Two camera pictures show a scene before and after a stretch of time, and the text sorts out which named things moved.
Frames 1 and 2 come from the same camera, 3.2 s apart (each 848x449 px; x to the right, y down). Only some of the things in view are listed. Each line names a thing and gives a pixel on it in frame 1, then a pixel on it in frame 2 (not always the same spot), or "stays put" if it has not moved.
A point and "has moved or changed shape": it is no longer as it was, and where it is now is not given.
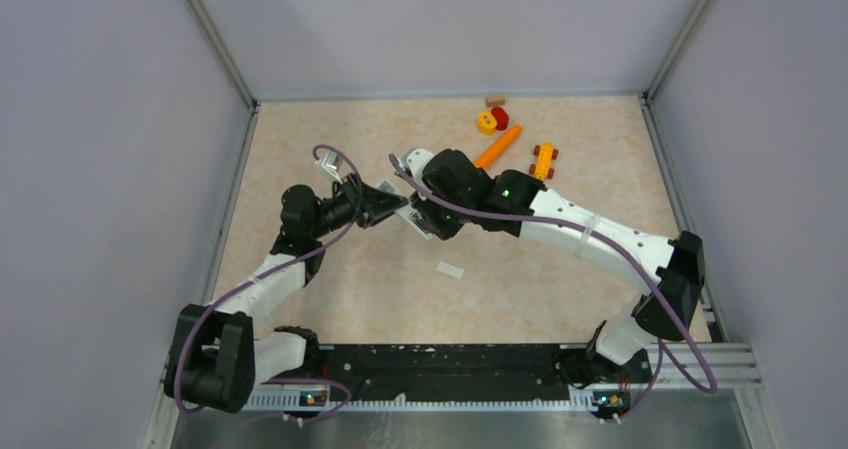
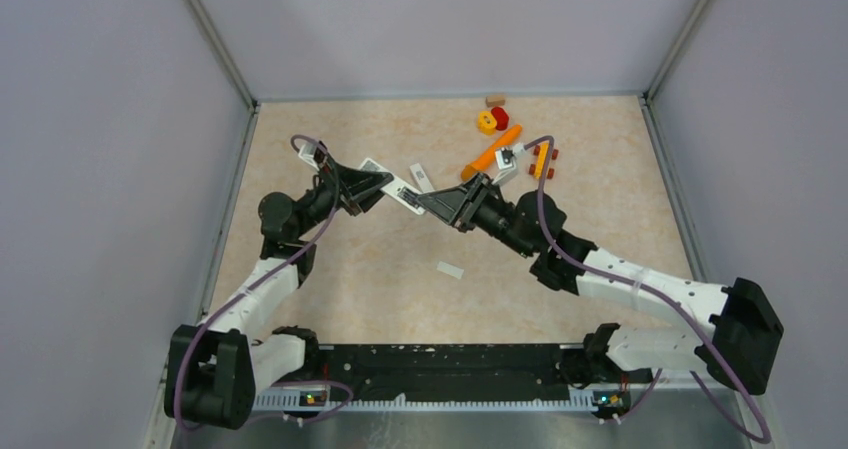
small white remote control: (407, 211) has moved or changed shape
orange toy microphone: (496, 146) stays put
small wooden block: (495, 100) stays put
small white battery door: (450, 269) stays put
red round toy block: (502, 118) stays put
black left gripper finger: (372, 200) → (362, 180)
